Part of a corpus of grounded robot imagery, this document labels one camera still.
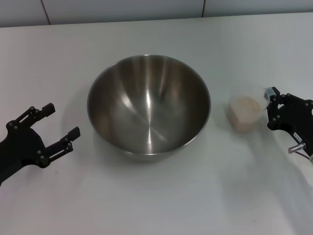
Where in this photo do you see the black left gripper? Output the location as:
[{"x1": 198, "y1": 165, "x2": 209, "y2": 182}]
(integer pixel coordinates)
[{"x1": 0, "y1": 102, "x2": 82, "y2": 187}]

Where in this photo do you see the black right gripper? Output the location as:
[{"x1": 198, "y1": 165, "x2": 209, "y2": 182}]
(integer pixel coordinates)
[{"x1": 265, "y1": 86, "x2": 313, "y2": 158}]

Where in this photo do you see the clear plastic cup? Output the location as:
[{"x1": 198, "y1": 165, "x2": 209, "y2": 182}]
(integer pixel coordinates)
[{"x1": 227, "y1": 84, "x2": 270, "y2": 135}]

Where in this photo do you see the stainless steel mixing bowl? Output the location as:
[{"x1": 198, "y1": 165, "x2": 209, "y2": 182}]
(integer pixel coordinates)
[{"x1": 87, "y1": 54, "x2": 212, "y2": 163}]

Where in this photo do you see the silver plug with thin cable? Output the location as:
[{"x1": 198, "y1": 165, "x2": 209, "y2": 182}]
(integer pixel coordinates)
[{"x1": 288, "y1": 143, "x2": 313, "y2": 162}]

